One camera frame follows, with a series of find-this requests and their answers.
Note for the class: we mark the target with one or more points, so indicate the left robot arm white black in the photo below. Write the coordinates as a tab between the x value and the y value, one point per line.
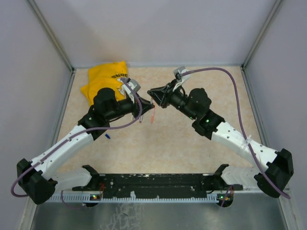
39	177

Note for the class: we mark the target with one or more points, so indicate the aluminium frame side rail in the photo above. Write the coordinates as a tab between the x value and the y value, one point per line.
255	112

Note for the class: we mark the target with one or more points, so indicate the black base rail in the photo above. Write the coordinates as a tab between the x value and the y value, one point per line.
211	182

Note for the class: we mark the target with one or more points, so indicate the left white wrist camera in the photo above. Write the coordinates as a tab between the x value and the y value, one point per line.
129	86

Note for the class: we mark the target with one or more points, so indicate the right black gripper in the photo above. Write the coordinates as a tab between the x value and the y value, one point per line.
161	96

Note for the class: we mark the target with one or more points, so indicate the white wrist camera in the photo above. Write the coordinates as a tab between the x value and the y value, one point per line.
129	86
181	76

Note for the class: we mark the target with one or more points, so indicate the yellow folded shirt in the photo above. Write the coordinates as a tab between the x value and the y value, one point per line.
105	76

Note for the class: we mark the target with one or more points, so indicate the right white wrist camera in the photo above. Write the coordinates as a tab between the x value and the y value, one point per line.
181	76

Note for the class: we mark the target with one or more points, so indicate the orange white pen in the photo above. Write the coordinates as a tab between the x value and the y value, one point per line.
152	116

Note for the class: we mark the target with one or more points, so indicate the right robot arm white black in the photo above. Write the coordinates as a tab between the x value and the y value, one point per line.
271	170

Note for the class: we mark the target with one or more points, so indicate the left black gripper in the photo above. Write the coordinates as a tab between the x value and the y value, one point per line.
145	105

